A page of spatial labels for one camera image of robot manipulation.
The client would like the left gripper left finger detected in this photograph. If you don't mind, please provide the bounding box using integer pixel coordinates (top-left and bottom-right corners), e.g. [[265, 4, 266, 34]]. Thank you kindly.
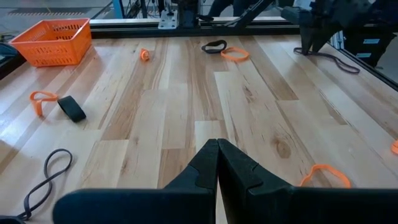
[[52, 138, 219, 224]]

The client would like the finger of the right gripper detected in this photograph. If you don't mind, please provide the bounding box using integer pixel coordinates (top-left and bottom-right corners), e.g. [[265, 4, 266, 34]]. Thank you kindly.
[[307, 26, 340, 55], [299, 27, 312, 57]]

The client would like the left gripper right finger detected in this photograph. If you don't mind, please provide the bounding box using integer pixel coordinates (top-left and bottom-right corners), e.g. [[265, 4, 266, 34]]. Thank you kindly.
[[217, 138, 398, 224]]

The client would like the thin black rubber band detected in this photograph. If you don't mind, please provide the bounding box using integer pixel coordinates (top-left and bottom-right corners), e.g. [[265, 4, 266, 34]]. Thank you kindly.
[[293, 46, 361, 75], [17, 148, 74, 221]]

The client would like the orange plastic basket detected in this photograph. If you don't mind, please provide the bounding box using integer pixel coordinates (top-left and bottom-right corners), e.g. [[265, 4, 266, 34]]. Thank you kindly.
[[8, 17, 93, 68]]

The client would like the silver aluminium extrusion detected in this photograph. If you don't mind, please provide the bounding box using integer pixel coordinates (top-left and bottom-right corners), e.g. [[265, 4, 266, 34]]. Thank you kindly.
[[329, 30, 345, 50]]

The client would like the blue workbench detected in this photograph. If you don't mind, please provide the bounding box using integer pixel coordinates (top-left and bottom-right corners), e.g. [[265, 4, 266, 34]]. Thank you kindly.
[[111, 0, 125, 19]]

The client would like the yellow black hazard strip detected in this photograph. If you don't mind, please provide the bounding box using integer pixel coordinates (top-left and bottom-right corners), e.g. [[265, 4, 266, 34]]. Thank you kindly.
[[7, 11, 85, 17]]

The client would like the black table clamp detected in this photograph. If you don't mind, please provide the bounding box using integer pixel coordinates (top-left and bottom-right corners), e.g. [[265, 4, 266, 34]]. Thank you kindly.
[[0, 42, 19, 59]]

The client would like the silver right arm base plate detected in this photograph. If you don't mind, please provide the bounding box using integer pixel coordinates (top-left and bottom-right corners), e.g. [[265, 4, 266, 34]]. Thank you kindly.
[[157, 11, 178, 30]]

